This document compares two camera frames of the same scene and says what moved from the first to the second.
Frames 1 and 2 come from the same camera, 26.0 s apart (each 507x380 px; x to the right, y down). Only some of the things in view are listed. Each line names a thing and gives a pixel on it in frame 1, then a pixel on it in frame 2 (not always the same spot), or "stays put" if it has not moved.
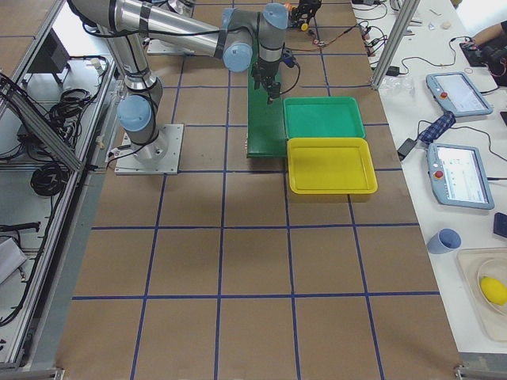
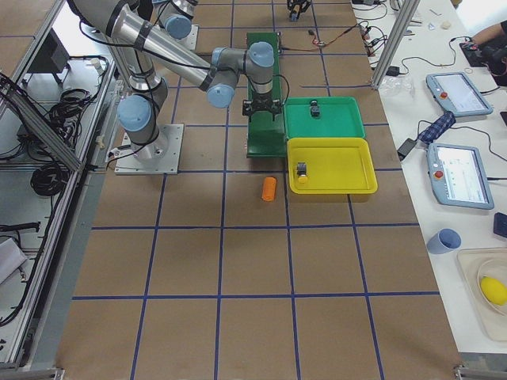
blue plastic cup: x=444 y=241 stays put
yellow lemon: x=493 y=290 stays put
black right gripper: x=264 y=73 → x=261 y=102
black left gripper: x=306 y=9 → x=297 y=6
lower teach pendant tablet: x=458 y=176 stays put
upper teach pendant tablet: x=455 y=92 stays put
